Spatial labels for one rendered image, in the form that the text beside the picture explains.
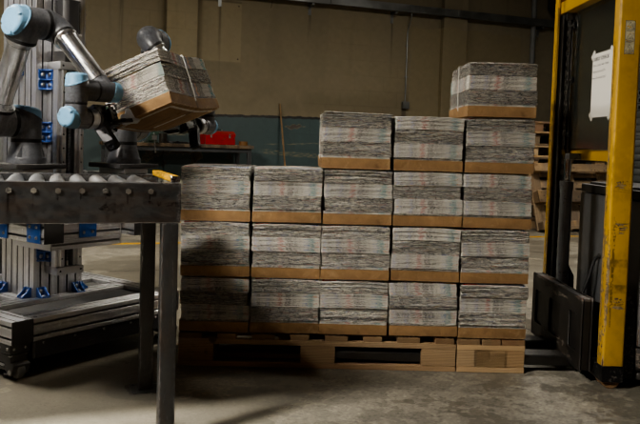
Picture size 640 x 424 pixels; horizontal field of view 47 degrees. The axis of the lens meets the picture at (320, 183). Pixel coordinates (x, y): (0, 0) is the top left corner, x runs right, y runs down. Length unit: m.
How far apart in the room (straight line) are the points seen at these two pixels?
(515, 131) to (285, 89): 7.14
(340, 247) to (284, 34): 7.28
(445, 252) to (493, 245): 0.20
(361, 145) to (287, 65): 7.12
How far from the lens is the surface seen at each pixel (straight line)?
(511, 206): 3.12
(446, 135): 3.05
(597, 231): 3.56
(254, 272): 3.04
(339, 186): 3.00
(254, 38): 9.99
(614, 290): 3.11
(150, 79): 2.87
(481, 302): 3.15
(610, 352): 3.16
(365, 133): 3.01
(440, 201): 3.05
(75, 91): 2.66
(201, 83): 3.08
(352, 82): 10.39
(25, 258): 3.46
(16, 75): 3.00
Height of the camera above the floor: 0.93
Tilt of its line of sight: 3 degrees down
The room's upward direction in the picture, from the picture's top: 2 degrees clockwise
